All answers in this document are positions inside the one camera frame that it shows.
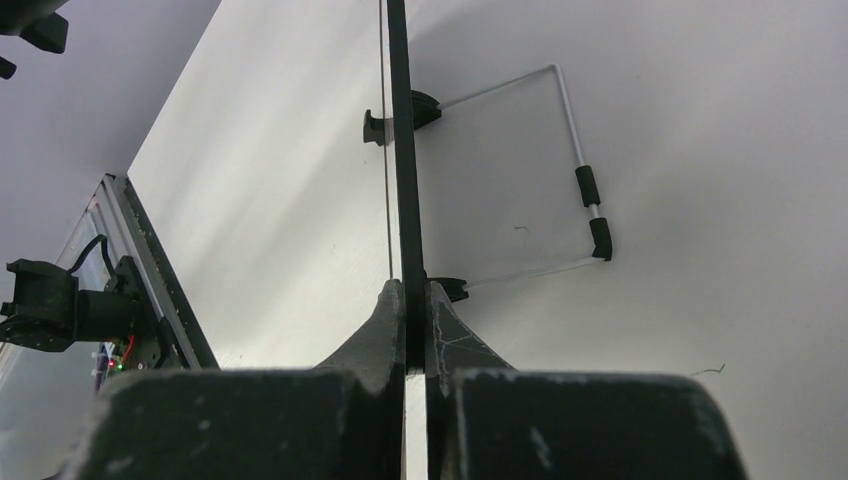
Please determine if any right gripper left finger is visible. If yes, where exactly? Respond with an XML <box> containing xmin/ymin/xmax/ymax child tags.
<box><xmin>61</xmin><ymin>280</ymin><xmax>406</xmax><ymax>479</ymax></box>

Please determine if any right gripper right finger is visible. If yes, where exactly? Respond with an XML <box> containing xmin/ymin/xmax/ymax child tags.
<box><xmin>425</xmin><ymin>282</ymin><xmax>747</xmax><ymax>479</ymax></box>

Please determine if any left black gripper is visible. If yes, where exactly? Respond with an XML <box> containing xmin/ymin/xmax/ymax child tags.
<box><xmin>1</xmin><ymin>0</ymin><xmax>69</xmax><ymax>54</ymax></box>

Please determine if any small black-framed whiteboard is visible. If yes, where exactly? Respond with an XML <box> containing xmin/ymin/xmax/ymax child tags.
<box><xmin>380</xmin><ymin>0</ymin><xmax>427</xmax><ymax>374</ymax></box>

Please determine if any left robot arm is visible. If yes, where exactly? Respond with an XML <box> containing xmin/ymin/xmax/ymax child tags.
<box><xmin>1</xmin><ymin>1</ymin><xmax>144</xmax><ymax>352</ymax></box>

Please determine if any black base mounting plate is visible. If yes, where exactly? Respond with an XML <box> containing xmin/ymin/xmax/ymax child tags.
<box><xmin>115</xmin><ymin>177</ymin><xmax>219</xmax><ymax>370</ymax></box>

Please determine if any aluminium rail frame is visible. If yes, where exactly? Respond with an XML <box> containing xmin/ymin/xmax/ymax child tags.
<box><xmin>1</xmin><ymin>175</ymin><xmax>197</xmax><ymax>479</ymax></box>

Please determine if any wire whiteboard stand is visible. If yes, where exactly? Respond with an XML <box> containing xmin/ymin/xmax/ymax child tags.
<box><xmin>362</xmin><ymin>63</ymin><xmax>614</xmax><ymax>301</ymax></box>

